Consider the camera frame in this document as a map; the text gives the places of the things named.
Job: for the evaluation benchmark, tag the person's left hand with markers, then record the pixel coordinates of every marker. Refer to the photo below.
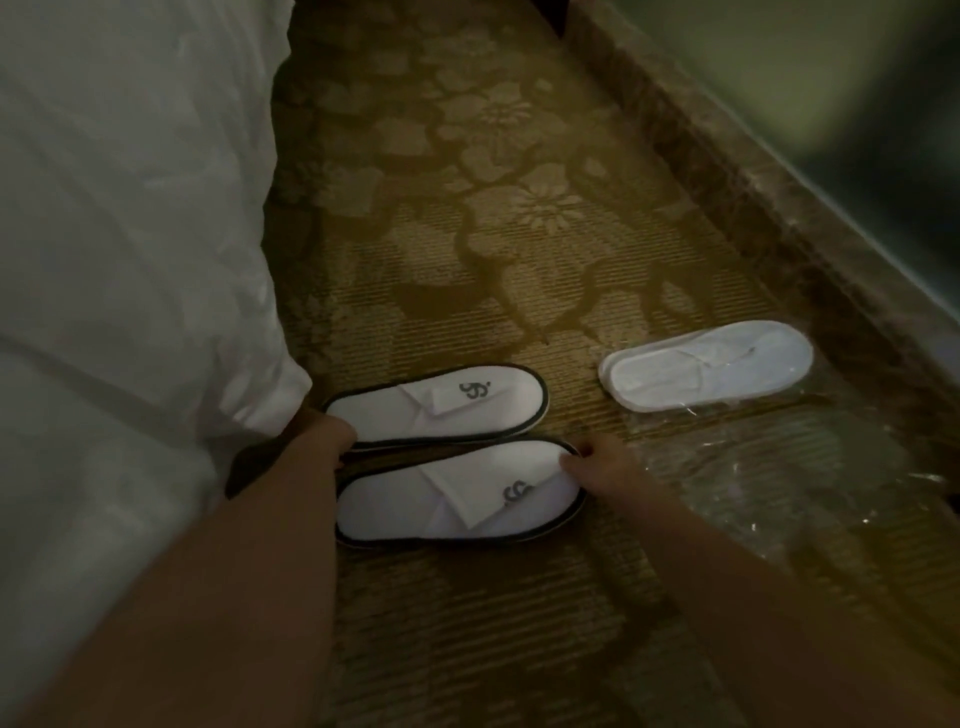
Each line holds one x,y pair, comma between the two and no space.
322,439

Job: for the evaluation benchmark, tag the person's right hand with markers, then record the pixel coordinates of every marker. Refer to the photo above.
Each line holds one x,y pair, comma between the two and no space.
607,469

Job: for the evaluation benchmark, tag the person's right fingers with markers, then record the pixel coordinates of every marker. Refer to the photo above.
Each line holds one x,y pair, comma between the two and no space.
579,461

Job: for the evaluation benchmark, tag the person's left fingers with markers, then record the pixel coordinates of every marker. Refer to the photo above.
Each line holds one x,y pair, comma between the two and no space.
345,442

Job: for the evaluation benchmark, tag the white slipper with black trim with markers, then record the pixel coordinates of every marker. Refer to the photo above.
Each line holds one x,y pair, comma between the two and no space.
450,499
427,409

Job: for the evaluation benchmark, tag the person's right forearm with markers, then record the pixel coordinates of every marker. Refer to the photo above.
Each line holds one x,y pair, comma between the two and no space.
765,615

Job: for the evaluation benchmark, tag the person's left forearm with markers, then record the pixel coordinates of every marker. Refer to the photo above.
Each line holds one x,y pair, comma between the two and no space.
225,600

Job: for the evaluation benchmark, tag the plain white slipper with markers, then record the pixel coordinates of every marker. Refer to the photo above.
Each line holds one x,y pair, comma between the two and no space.
705,366

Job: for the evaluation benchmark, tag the clear plastic wrapper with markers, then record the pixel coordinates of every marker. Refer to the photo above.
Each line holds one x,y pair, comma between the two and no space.
780,472

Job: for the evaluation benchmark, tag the white bed sheet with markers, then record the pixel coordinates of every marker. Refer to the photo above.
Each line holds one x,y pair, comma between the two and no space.
127,262

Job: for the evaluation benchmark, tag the brown marble skirting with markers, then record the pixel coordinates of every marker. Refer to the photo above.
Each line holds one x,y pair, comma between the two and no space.
787,225

